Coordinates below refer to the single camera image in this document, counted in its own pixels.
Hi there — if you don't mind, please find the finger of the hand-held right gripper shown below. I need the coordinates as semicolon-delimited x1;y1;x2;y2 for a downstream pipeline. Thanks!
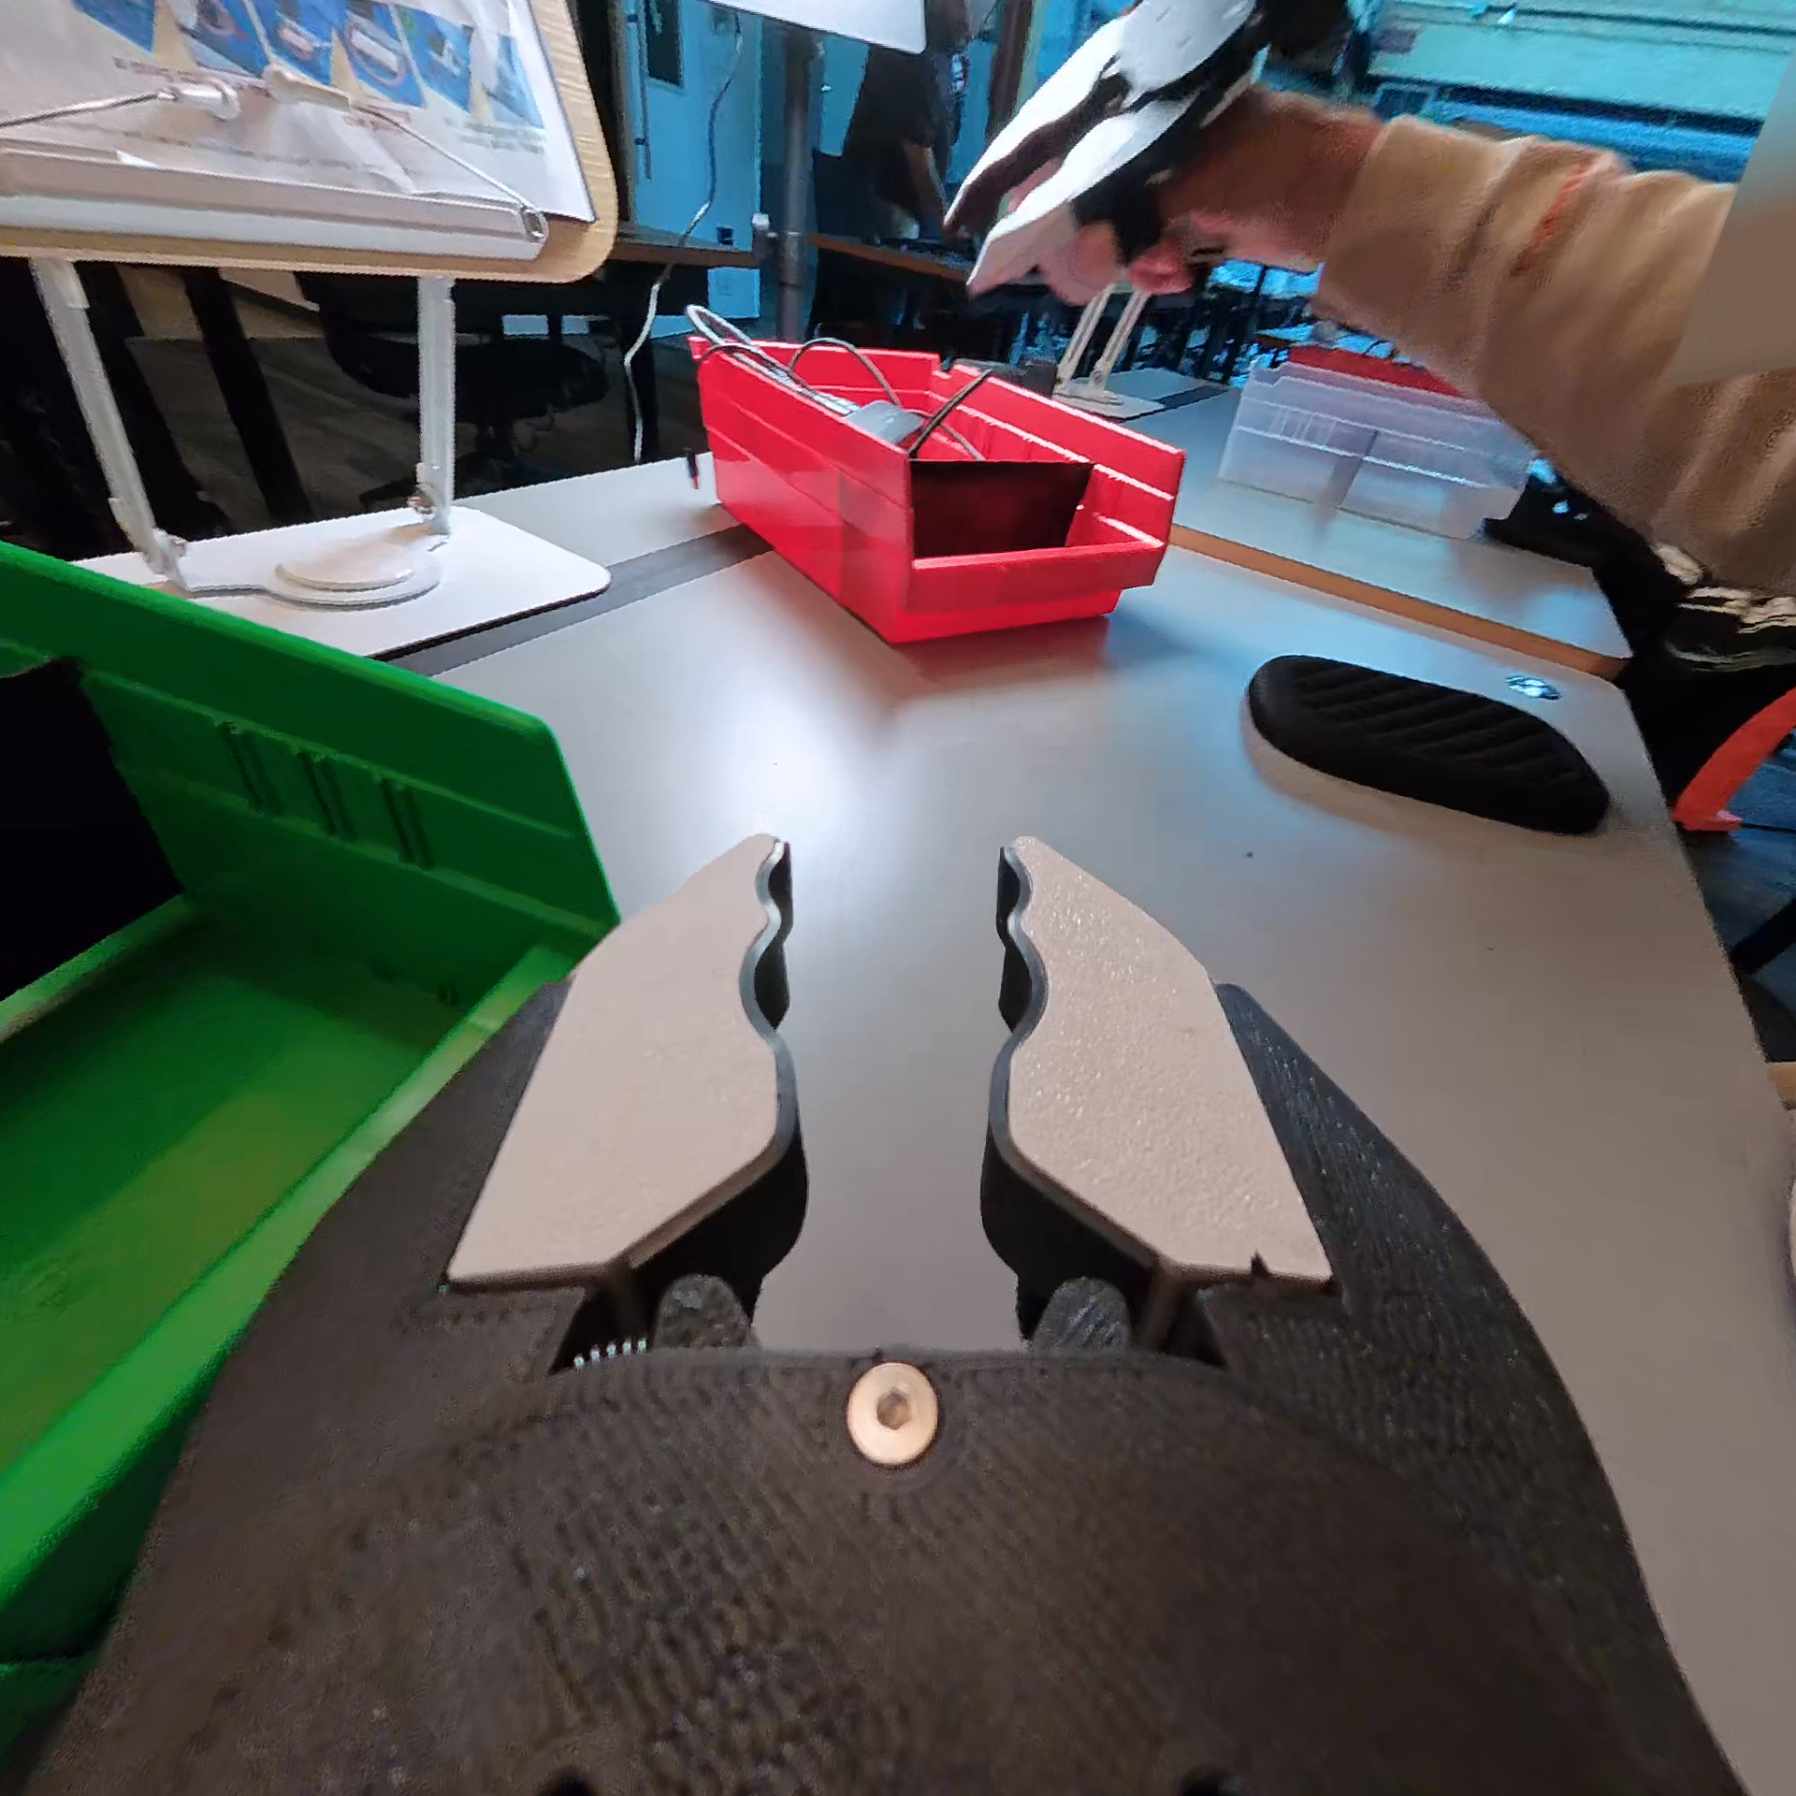
965;170;1125;294
942;0;1260;238

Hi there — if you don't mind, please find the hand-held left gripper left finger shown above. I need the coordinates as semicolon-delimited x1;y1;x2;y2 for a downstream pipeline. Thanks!
444;834;807;1293

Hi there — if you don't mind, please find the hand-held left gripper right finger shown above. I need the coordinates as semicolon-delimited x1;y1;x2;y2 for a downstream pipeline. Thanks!
981;836;1335;1297

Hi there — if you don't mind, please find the small red plastic bin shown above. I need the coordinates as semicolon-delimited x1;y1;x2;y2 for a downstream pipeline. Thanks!
688;334;1188;648

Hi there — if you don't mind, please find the green plastic bin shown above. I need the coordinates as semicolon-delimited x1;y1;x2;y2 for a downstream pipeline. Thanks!
0;540;622;1796

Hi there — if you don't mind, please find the person's right forearm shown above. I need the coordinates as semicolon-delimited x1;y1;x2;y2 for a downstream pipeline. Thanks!
1310;121;1796;593

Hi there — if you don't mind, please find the person's right hand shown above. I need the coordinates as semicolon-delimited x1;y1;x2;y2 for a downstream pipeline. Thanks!
1039;88;1391;305

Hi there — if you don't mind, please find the black divider of red bin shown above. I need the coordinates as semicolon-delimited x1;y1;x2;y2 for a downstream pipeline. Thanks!
909;456;1096;559

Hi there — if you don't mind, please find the clear plastic organizer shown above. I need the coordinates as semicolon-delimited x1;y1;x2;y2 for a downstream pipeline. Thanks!
1218;344;1536;541

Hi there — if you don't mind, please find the black wrist rest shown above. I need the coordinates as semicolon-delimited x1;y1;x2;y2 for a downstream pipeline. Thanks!
1246;653;1611;839

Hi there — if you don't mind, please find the printed instruction sheet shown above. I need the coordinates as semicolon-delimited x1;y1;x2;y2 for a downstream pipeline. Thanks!
0;0;599;228

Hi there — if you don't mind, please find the black divider of green bin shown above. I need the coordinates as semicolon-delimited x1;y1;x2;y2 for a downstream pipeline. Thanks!
0;656;188;1002

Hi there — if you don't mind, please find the orange plastic part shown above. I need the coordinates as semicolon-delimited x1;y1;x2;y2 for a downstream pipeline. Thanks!
1670;689;1796;833

